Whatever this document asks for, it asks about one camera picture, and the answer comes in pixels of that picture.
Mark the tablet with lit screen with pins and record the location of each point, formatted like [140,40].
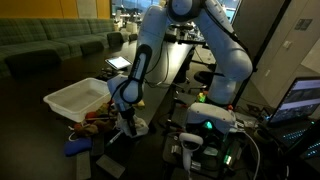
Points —
[118,62]

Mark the black office chair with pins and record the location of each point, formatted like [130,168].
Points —
[205,78]

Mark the red soft toy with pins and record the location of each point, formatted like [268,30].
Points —
[90,115]

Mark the dark ottoman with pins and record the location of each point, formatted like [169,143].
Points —
[91,47]

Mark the open laptop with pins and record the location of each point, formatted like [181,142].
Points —
[300,96]

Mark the white light switch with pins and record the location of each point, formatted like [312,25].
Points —
[287,44]

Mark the white plastic bin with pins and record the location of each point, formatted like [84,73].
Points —
[76,98]

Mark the grey wall sign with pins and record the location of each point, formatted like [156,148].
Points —
[303,24]

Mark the blue bean bag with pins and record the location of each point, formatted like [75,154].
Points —
[78,146]

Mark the white terry cloth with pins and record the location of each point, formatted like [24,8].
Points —
[141,128]

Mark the thin wooden stick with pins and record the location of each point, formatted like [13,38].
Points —
[98,118]

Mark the green yellow small toy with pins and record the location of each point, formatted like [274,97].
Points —
[202,97]

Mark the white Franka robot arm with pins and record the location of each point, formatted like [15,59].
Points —
[226,56]

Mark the green plaid sofa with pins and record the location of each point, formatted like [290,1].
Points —
[26,33]

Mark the black rectangular block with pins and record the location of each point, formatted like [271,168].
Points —
[110,166]
[83,166]
[97,145]

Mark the white VR headset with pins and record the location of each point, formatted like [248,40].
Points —
[210,115]

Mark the brown plush toy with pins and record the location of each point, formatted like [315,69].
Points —
[96,126]

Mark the white VR controller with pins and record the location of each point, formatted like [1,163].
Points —
[190,146]

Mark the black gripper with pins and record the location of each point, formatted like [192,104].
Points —
[125,113]

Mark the black control box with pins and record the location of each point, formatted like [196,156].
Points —
[220,156]

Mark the white green marker pen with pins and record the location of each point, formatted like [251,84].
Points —
[114,139]

